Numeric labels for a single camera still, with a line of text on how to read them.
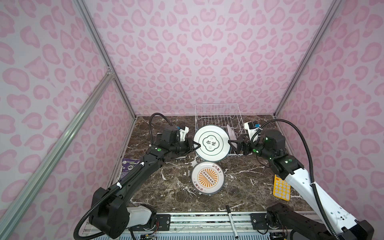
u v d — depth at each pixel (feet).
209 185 2.75
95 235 1.37
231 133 2.95
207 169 2.96
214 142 2.56
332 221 1.28
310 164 1.63
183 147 2.23
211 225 2.40
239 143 2.03
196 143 2.47
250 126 2.04
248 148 2.06
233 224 2.36
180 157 3.05
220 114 3.85
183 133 2.39
